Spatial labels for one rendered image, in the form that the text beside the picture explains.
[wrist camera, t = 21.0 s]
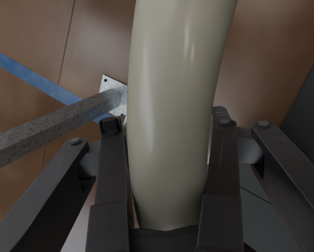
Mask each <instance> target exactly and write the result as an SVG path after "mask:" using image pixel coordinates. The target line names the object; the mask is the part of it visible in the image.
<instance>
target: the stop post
mask: <svg viewBox="0 0 314 252"><path fill-rule="evenodd" d="M107 112H109V113H111V114H113V115H115V116H123V115H127V85H126V84H124V83H122V82H120V81H117V80H115V79H113V78H111V77H109V76H107V75H104V74H103V77H102V81H101V86H100V91H99V93H98V94H96V95H93V96H91V97H88V98H86V99H83V100H81V101H78V102H76V103H73V104H71V105H68V106H66V107H63V108H61V109H59V110H56V111H54V112H51V113H49V114H46V115H44V116H41V117H39V118H36V119H34V120H31V121H29V122H27V123H24V124H22V125H19V126H17V127H14V128H12V129H9V130H7V131H4V132H2V133H0V168H2V167H4V166H6V165H8V164H10V163H12V162H14V161H15V160H17V159H19V158H21V157H23V156H25V155H27V154H29V153H31V152H33V151H35V150H37V149H38V148H40V147H42V146H44V145H46V144H48V143H50V142H52V141H54V140H56V139H58V138H60V137H61V136H63V135H65V134H67V133H69V132H71V131H73V130H75V129H77V128H79V127H81V126H82V125H84V124H86V123H88V122H90V121H92V120H94V119H96V118H98V117H100V116H102V115H104V114H105V113H107Z"/></svg>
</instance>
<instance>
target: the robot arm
mask: <svg viewBox="0 0 314 252"><path fill-rule="evenodd" d="M98 126H99V131H100V140H98V141H95V142H90V143H88V140H87V138H85V137H74V138H71V139H70V140H68V141H67V142H65V143H64V145H63V146H62V147H61V148H60V150H59V151H58V152H57V153H56V155H55V156H54V157H53V158H52V159H51V161H50V162H49V163H48V164H47V166H46V167H45V168H44V169H43V171H42V172H41V173H40V174H39V176H38V177H37V178H36V179H35V180H34V182H33V183H32V184H31V185H30V187H29V188H28V189H27V190H26V192H25V193H24V194H23V195H22V196H21V198H20V199H19V200H18V201H17V203H16V204H15V205H14V206H13V208H12V209H11V210H10V211H9V212H8V214H7V215H6V216H5V217H4V219H3V220H2V221H1V222H0V252H60V251H61V249H62V247H63V245H64V243H65V241H66V239H67V237H68V235H69V233H70V231H71V229H72V227H73V225H74V223H75V221H76V219H77V217H78V215H79V213H80V211H81V209H82V207H83V205H84V203H85V201H86V199H87V197H88V195H89V193H90V191H91V189H92V187H93V185H94V183H95V181H96V190H95V201H94V205H91V206H90V210H89V219H88V228H87V237H86V246H85V252H257V251H255V250H254V249H253V248H251V247H250V246H249V245H247V244H246V243H245V242H244V238H243V219H242V200H241V193H240V172H239V163H247V164H251V169H252V171H253V173H254V175H255V176H256V178H257V180H258V182H259V183H260V185H261V187H262V188H263V190H264V192H265V194H266V195H267V197H268V199H269V201H270V202H271V204H272V206H273V208H274V209H275V211H276V213H277V215H278V216H279V218H280V220H281V221H282V223H283V225H284V227H285V228H286V230H287V232H288V234H289V235H290V237H291V239H292V241H293V242H294V244H295V246H296V248H297V249H298V251H299V252H314V164H313V163H312V162H311V161H310V160H309V159H308V158H307V157H306V155H305V154H304V153H303V152H302V151H301V150H300V149H299V148H298V147H297V146H296V145H295V144H294V143H293V142H292V141H291V140H290V139H289V138H288V137H287V136H286V134H285V133H284V132H283V131H282V130H281V129H280V128H279V127H278V126H277V125H276V124H275V123H273V122H270V121H265V120H263V121H256V122H254V123H252V124H251V128H241V127H237V123H236V121H234V120H231V118H230V115H229V113H228V111H227V109H226V108H225V107H223V106H213V109H212V116H211V124H210V133H209V145H208V162H207V164H209V166H208V174H207V183H206V192H205V194H203V198H202V206H201V214H200V222H199V224H196V225H188V226H184V227H180V228H176V229H172V230H168V231H161V230H154V229H147V228H135V224H134V213H133V203H132V192H131V181H130V172H129V164H128V147H127V115H118V116H109V117H105V118H102V119H101V120H99V121H98ZM96 176H97V177H96Z"/></svg>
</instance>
